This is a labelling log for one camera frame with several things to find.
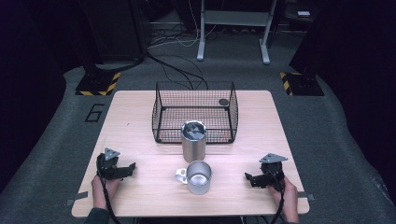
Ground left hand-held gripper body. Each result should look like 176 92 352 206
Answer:
96 147 125 181

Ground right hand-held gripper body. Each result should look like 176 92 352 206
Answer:
259 152 289 191

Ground steel mug with handle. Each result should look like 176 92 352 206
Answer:
175 160 213 196

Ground black wire basket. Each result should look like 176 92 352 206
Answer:
151 81 239 145

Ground tall steel tumbler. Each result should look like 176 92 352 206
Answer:
180 119 207 163

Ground person's left hand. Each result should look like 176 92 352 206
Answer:
91 175 121 210

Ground person's right hand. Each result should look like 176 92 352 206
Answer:
269 176 300 216

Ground grey tape strip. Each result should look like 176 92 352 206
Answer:
64 190 89 207
297 190 316 201

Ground black yellow striped stand base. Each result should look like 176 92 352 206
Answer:
75 71 121 97
279 72 325 97

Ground white metal stand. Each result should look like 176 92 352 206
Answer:
196 0 278 65

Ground left hand-held gripper cable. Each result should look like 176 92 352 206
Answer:
97 169 121 224

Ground hand-held gripper cable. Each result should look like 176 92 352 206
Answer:
97 169 121 224
270 169 287 224

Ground right hand-held gripper cable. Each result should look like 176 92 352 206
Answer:
270 169 287 224

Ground black floor cable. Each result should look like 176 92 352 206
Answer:
145 50 209 91

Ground white floor cables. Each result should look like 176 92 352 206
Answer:
148 0 219 49

